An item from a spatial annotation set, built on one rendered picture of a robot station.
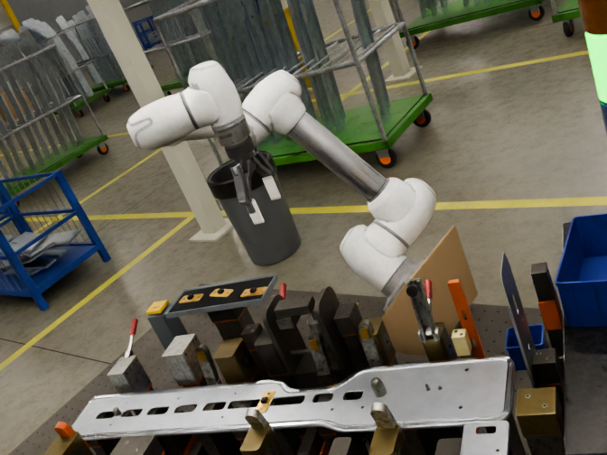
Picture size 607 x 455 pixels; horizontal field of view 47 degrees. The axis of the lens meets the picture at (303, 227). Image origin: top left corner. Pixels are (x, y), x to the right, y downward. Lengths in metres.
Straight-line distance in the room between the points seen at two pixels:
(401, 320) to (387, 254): 0.23
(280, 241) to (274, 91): 2.77
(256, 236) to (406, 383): 3.24
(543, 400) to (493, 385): 0.19
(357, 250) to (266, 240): 2.60
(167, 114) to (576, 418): 1.15
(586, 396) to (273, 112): 1.29
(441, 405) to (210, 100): 0.92
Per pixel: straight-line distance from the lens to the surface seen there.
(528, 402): 1.57
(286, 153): 6.29
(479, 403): 1.69
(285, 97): 2.29
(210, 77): 1.73
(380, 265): 2.36
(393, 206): 2.37
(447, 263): 2.40
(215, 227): 6.00
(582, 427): 1.54
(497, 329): 2.39
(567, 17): 7.68
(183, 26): 12.65
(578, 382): 1.64
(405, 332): 2.34
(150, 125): 1.75
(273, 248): 4.97
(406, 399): 1.76
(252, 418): 1.78
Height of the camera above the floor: 2.11
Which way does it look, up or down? 23 degrees down
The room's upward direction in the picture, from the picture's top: 23 degrees counter-clockwise
